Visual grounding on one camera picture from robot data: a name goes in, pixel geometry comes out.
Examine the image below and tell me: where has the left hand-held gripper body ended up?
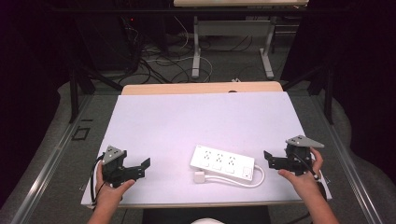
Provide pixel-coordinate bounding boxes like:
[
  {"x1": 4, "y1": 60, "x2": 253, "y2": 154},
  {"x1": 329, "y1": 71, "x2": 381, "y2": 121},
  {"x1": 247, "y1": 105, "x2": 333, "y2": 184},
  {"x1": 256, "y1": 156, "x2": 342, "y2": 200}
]
[{"x1": 101, "y1": 145, "x2": 129, "y2": 189}]

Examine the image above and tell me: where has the person's dark clothing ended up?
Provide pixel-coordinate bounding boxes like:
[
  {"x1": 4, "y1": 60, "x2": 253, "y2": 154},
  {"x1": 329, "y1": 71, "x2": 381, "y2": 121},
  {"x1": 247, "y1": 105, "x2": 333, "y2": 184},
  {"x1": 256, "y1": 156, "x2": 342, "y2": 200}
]
[{"x1": 142, "y1": 205, "x2": 273, "y2": 224}]

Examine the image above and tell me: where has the person's right hand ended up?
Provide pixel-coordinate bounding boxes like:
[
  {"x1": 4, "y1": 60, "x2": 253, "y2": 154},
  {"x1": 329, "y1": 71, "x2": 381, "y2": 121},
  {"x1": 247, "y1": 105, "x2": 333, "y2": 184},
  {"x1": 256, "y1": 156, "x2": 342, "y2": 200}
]
[{"x1": 277, "y1": 147, "x2": 325, "y2": 202}]

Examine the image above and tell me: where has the white power strip cable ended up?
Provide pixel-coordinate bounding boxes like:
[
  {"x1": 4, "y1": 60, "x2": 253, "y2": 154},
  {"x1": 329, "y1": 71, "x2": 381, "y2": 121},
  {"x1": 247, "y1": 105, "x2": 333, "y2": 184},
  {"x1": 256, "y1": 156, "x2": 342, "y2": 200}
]
[{"x1": 203, "y1": 164, "x2": 266, "y2": 189}]

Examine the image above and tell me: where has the white power plug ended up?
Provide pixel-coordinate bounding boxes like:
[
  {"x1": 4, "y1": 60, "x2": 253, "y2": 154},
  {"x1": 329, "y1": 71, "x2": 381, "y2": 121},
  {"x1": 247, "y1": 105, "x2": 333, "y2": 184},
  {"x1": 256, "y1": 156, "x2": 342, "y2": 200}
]
[{"x1": 192, "y1": 170, "x2": 206, "y2": 185}]

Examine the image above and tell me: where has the black metal stand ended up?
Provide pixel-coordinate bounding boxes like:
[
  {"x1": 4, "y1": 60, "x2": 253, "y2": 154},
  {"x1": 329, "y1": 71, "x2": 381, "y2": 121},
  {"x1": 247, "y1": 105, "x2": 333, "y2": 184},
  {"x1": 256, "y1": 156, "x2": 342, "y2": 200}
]
[
  {"x1": 68, "y1": 62, "x2": 124, "y2": 124},
  {"x1": 281, "y1": 63, "x2": 335, "y2": 126}
]

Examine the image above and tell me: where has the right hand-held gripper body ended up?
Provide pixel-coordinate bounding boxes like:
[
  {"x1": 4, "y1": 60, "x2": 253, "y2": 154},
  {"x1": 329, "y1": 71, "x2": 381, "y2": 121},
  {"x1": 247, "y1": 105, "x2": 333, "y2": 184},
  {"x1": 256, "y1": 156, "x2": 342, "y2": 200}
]
[{"x1": 284, "y1": 134, "x2": 325, "y2": 177}]

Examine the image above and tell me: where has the wooden table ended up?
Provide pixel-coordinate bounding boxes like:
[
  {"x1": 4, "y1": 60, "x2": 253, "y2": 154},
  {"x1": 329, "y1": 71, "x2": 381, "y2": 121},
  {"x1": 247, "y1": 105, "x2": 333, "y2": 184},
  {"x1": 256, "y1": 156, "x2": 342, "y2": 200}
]
[{"x1": 120, "y1": 80, "x2": 284, "y2": 96}]

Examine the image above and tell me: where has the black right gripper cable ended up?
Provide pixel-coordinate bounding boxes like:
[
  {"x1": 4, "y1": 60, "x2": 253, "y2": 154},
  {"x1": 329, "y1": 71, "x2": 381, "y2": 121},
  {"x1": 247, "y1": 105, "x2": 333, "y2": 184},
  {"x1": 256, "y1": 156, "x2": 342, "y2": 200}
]
[{"x1": 291, "y1": 152, "x2": 320, "y2": 181}]

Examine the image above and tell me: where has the white table mat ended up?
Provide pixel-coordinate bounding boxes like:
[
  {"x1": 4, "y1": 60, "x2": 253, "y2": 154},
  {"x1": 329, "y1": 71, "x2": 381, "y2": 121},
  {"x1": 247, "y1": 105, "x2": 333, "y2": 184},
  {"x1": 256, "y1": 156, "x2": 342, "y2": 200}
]
[{"x1": 80, "y1": 91, "x2": 332, "y2": 209}]

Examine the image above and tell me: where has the white power strip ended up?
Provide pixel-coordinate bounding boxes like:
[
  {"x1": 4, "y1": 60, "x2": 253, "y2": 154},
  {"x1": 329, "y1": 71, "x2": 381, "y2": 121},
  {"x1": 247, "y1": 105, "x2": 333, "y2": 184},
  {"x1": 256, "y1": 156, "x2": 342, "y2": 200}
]
[{"x1": 189, "y1": 145, "x2": 256, "y2": 183}]

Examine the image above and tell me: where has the person's left hand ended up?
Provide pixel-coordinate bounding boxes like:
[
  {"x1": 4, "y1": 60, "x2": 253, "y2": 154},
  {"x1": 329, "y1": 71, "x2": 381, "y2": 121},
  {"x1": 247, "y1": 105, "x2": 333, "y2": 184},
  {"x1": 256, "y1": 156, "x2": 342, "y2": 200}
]
[{"x1": 94, "y1": 161, "x2": 136, "y2": 213}]

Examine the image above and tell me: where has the black computer tower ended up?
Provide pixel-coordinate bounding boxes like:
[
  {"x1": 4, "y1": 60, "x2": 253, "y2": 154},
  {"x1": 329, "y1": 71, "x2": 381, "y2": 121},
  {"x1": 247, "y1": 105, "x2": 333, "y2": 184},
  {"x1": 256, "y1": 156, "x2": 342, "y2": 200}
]
[{"x1": 74, "y1": 14, "x2": 139, "y2": 73}]

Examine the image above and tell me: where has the white metal desk frame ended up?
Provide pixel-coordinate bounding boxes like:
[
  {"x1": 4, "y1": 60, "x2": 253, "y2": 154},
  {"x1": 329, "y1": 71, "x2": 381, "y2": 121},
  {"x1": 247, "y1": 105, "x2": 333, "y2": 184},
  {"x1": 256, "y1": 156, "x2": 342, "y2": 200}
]
[{"x1": 173, "y1": 0, "x2": 310, "y2": 80}]

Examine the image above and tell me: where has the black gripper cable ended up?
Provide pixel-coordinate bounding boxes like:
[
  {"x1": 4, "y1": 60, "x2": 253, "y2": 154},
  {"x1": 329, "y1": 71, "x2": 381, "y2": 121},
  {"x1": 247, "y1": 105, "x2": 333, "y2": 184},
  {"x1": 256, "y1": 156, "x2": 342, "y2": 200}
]
[
  {"x1": 89, "y1": 154, "x2": 106, "y2": 205},
  {"x1": 291, "y1": 152, "x2": 320, "y2": 181}
]

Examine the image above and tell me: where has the tangle of floor cables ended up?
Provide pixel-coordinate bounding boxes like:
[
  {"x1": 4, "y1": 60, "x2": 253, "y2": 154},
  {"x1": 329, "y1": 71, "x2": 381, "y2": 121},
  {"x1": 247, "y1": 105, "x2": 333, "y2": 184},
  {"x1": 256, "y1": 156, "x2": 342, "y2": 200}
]
[{"x1": 124, "y1": 17, "x2": 260, "y2": 85}]

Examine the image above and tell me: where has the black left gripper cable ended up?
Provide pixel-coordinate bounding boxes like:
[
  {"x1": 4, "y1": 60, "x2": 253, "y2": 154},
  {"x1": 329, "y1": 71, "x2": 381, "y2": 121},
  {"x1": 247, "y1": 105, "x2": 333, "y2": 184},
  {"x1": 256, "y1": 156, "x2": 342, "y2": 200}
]
[{"x1": 89, "y1": 154, "x2": 106, "y2": 205}]

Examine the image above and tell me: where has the aluminium floor rail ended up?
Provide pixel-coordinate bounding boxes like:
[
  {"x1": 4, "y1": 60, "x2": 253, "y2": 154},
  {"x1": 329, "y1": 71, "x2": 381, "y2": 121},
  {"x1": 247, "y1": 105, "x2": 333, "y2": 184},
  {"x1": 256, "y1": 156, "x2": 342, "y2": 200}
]
[
  {"x1": 306, "y1": 92, "x2": 376, "y2": 224},
  {"x1": 10, "y1": 94, "x2": 94, "y2": 224}
]

